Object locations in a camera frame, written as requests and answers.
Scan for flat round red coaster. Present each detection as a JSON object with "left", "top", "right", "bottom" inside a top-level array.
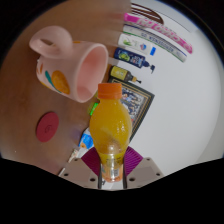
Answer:
[{"left": 35, "top": 111, "right": 60, "bottom": 144}]

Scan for long pink wrap box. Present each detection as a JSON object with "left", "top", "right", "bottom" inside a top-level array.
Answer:
[{"left": 123, "top": 12, "right": 194, "bottom": 55}]

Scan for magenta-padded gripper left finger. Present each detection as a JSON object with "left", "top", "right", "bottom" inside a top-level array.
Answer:
[{"left": 59, "top": 147, "right": 103, "bottom": 190}]

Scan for long green-white wrap box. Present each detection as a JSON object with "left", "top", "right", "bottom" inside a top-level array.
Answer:
[{"left": 122, "top": 23, "right": 188, "bottom": 64}]

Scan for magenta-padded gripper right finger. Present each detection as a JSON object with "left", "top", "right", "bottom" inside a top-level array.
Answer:
[{"left": 122, "top": 145, "right": 165, "bottom": 190}]

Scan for brown yellow-labelled pump bottle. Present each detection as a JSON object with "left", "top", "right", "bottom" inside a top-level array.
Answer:
[{"left": 109, "top": 65, "right": 142, "bottom": 84}]

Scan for framed group photo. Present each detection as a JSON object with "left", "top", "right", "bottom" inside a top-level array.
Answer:
[{"left": 107, "top": 77, "right": 156, "bottom": 143}]

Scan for pink mug with orange dots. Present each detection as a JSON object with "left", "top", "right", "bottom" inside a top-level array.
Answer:
[{"left": 28, "top": 25, "right": 110, "bottom": 104}]

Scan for orange-capped juice bottle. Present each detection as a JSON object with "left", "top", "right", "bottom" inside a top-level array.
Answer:
[{"left": 88, "top": 82, "right": 133, "bottom": 183}]

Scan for dark blue pump bottle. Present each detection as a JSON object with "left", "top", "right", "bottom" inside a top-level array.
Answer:
[{"left": 113, "top": 46, "right": 156, "bottom": 74}]

